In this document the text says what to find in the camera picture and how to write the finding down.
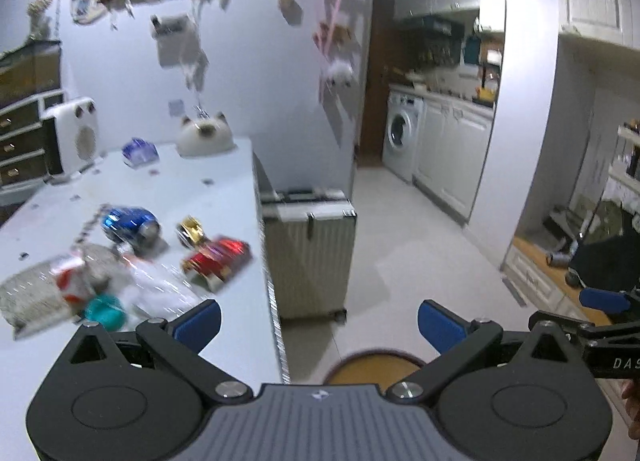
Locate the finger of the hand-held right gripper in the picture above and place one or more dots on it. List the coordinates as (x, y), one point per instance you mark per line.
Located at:
(602, 300)

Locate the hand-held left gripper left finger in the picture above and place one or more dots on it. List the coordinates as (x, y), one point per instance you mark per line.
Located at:
(200, 325)

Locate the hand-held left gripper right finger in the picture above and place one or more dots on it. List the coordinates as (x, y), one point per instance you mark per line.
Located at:
(440, 327)

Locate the clear plastic bag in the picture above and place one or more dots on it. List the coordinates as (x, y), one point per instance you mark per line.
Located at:
(155, 288)

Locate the teal plastic lid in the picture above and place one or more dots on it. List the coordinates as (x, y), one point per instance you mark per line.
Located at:
(105, 313)

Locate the crushed blue can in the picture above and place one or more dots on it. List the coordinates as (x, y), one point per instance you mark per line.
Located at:
(131, 228)

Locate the red and white wrapper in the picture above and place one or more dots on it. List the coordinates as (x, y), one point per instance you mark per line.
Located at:
(72, 281)

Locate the wooden side counter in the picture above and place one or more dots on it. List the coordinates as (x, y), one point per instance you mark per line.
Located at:
(540, 271)

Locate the round wooden stool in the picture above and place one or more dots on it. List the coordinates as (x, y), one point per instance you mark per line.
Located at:
(375, 368)

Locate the silver ribbed suitcase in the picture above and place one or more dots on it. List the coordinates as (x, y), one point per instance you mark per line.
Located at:
(310, 251)

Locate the white lower kitchen cabinets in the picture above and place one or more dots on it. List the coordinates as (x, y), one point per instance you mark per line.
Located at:
(452, 156)

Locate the cat-shaped ceramic ornament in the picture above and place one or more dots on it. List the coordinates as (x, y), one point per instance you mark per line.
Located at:
(205, 137)

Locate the white washing machine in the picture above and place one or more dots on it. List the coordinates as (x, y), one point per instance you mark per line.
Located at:
(402, 136)

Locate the white space heater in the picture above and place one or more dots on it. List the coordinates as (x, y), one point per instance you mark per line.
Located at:
(75, 138)

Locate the brown door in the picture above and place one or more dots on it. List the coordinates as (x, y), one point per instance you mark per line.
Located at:
(377, 86)

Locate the dark drawer cabinet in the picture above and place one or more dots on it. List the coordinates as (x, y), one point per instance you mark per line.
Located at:
(22, 141)

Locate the white plush toy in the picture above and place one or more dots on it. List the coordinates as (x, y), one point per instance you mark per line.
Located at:
(341, 72)

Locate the dried flower bunch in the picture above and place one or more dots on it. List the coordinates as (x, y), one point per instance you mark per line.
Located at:
(40, 8)

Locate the wall socket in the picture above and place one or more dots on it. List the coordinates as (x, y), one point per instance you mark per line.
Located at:
(176, 107)

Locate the dark wall shelf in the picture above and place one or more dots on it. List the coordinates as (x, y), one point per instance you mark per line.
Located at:
(432, 38)

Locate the small wall box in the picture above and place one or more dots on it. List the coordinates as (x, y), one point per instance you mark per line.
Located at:
(172, 26)

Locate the cork wall piece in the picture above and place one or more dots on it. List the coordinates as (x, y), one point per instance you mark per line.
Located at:
(290, 3)
(341, 34)

